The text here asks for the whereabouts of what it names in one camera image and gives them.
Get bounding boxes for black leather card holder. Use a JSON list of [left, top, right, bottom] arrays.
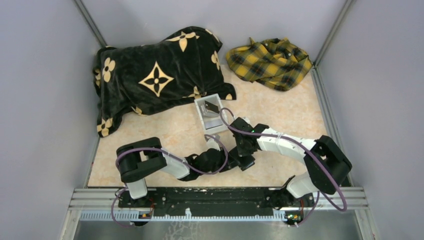
[[228, 147, 256, 171]]

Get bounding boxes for white plastic card tray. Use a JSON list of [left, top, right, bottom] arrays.
[[194, 93, 228, 135]]

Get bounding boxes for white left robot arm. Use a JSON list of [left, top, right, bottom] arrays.
[[115, 134, 231, 207]]

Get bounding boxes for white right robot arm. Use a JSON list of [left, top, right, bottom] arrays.
[[228, 117, 352, 206]]

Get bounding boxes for dark card in tray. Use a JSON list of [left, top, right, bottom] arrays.
[[204, 101, 220, 115]]

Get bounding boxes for yellow plaid cloth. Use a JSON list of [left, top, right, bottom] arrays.
[[225, 38, 313, 92]]

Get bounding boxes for black floral velvet blanket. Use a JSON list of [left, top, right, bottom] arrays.
[[92, 26, 237, 138]]

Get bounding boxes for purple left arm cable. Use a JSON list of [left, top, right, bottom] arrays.
[[110, 134, 229, 229]]

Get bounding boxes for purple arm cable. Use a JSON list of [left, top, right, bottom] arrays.
[[219, 107, 348, 228], [110, 134, 229, 229]]

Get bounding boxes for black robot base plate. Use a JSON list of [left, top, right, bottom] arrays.
[[118, 187, 315, 217]]

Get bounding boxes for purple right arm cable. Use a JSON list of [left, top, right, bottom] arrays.
[[219, 107, 348, 228]]

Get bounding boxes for aluminium frame rail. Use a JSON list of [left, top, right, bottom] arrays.
[[60, 187, 375, 240]]

